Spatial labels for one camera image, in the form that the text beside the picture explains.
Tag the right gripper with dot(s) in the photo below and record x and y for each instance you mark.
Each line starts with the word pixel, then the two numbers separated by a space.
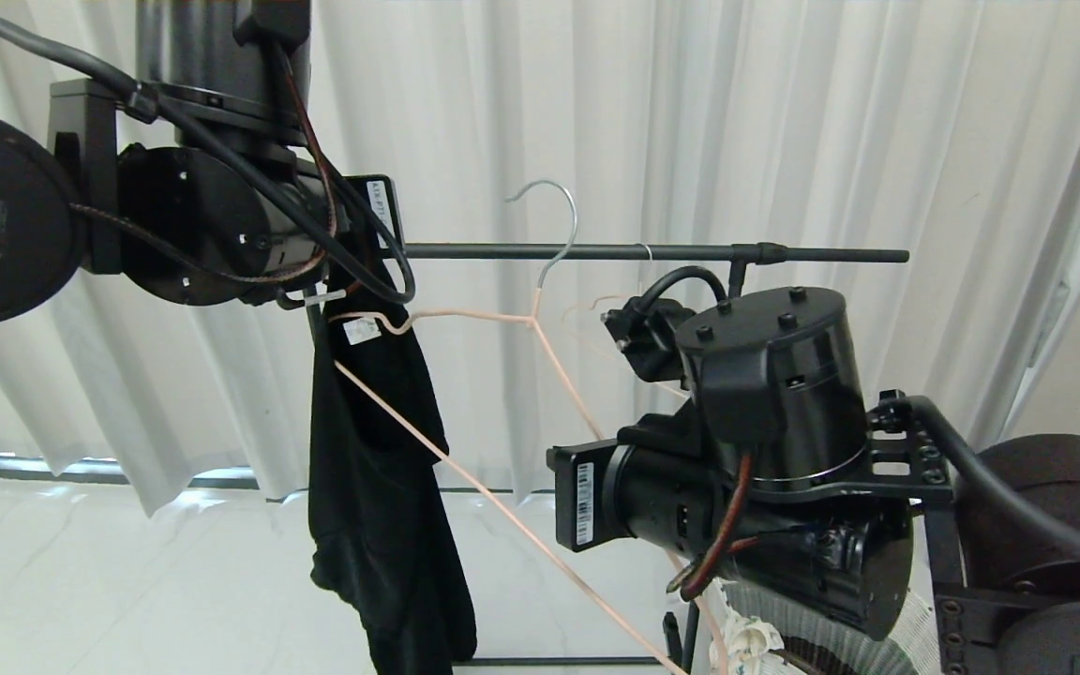
pixel 652 497

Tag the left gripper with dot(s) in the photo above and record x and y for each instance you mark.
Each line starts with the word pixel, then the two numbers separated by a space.
pixel 184 216

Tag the pink clothes hanger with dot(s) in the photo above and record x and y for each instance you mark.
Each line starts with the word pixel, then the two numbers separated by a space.
pixel 532 319
pixel 640 281

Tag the black garment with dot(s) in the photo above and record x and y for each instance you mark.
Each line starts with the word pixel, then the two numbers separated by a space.
pixel 371 525

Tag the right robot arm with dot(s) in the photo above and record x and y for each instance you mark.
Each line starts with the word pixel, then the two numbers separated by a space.
pixel 784 394

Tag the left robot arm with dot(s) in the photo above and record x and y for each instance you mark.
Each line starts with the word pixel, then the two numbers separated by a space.
pixel 6 216

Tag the black clothes rack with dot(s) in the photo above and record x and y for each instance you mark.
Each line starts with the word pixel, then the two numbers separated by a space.
pixel 502 251

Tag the white laundry basket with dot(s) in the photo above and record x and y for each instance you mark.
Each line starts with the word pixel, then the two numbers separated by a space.
pixel 910 647

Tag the cream printed garment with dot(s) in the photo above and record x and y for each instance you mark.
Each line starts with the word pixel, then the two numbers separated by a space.
pixel 751 642

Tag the white curtain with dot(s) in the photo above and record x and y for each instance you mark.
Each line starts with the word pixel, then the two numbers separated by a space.
pixel 784 112

